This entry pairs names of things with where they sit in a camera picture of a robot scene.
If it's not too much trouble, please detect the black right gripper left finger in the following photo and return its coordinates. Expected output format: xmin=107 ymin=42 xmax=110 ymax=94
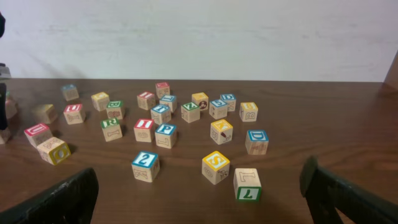
xmin=1 ymin=168 xmax=99 ymax=223

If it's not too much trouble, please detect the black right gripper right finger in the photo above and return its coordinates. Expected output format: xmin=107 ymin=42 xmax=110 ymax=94
xmin=300 ymin=156 xmax=397 ymax=224

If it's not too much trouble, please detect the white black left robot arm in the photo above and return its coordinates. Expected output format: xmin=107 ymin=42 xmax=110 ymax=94
xmin=1 ymin=14 xmax=8 ymax=131

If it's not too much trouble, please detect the plain wood top block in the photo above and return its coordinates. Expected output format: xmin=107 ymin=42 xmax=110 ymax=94
xmin=37 ymin=137 xmax=72 ymax=166

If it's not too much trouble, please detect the red U block lower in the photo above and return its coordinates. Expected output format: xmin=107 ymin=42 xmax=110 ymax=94
xmin=24 ymin=123 xmax=53 ymax=147

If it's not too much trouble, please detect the red u block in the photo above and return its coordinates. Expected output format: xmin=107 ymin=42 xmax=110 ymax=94
xmin=63 ymin=103 xmax=86 ymax=124
xmin=24 ymin=123 xmax=53 ymax=147

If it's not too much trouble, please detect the wood L top block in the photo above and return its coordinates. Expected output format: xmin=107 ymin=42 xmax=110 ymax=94
xmin=233 ymin=168 xmax=262 ymax=202

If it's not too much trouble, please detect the blue 2 wooden block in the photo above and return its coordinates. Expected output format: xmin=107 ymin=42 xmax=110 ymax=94
xmin=131 ymin=151 xmax=160 ymax=182

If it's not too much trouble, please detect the green R wooden block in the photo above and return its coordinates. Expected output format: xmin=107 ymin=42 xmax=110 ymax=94
xmin=100 ymin=118 xmax=123 ymax=142

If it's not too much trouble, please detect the blue D block lower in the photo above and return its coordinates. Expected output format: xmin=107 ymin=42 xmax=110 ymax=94
xmin=245 ymin=129 xmax=269 ymax=155

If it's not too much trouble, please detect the blue d block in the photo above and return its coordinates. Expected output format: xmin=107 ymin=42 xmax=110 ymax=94
xmin=220 ymin=93 xmax=236 ymax=112
xmin=245 ymin=129 xmax=269 ymax=155

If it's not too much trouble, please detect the red U block upper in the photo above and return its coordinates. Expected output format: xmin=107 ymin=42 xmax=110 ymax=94
xmin=63 ymin=103 xmax=86 ymax=124

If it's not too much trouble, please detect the yellow O wooden block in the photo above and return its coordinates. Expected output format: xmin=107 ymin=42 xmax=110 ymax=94
xmin=32 ymin=104 xmax=58 ymax=124

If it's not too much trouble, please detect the green B wooden block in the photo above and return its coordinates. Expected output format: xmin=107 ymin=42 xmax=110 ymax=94
xmin=106 ymin=100 xmax=125 ymax=119

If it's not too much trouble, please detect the red I block lower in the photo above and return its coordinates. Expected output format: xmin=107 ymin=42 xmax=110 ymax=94
xmin=134 ymin=118 xmax=155 ymax=142

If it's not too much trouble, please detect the red i block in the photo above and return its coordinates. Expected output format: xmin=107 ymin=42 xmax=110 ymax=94
xmin=137 ymin=91 xmax=156 ymax=110
xmin=134 ymin=118 xmax=155 ymax=142

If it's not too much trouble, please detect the yellow block upper middle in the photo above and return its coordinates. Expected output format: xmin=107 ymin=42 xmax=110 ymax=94
xmin=91 ymin=92 xmax=110 ymax=111

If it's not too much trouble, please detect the blue X wooden block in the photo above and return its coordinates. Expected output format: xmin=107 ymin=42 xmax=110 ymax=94
xmin=61 ymin=84 xmax=79 ymax=101

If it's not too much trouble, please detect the yellow 8 wooden block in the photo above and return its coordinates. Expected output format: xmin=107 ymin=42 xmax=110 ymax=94
xmin=239 ymin=102 xmax=259 ymax=122

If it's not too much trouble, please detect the yellow S wooden block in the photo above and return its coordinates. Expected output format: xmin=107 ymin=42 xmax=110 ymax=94
xmin=201 ymin=151 xmax=230 ymax=185

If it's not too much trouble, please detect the blue P wooden block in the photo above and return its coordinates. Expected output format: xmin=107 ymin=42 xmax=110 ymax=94
xmin=155 ymin=123 xmax=177 ymax=149

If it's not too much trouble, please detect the yellow A wooden block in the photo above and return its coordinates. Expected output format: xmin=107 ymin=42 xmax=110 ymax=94
xmin=210 ymin=119 xmax=233 ymax=145

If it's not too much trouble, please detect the blue T wooden block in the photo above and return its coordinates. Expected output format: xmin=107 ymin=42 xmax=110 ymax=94
xmin=150 ymin=104 xmax=172 ymax=125

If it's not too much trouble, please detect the red I block upper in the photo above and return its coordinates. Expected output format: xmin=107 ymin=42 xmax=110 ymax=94
xmin=137 ymin=91 xmax=156 ymax=110

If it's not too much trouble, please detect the blue D block upper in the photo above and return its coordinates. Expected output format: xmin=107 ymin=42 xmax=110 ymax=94
xmin=220 ymin=93 xmax=236 ymax=112

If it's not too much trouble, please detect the blue 5 wooden block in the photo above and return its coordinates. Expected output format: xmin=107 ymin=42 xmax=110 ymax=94
xmin=209 ymin=99 xmax=228 ymax=119

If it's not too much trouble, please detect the blue L wooden block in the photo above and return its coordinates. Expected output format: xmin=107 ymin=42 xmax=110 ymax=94
xmin=159 ymin=95 xmax=177 ymax=113

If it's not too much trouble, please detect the red H wooden block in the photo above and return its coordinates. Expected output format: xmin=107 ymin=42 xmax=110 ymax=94
xmin=155 ymin=82 xmax=170 ymax=99

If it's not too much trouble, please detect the green Z wooden block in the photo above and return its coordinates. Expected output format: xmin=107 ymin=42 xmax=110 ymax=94
xmin=181 ymin=102 xmax=200 ymax=123

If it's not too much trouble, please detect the yellow block near D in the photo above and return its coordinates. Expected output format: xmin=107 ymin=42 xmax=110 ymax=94
xmin=192 ymin=92 xmax=209 ymax=111

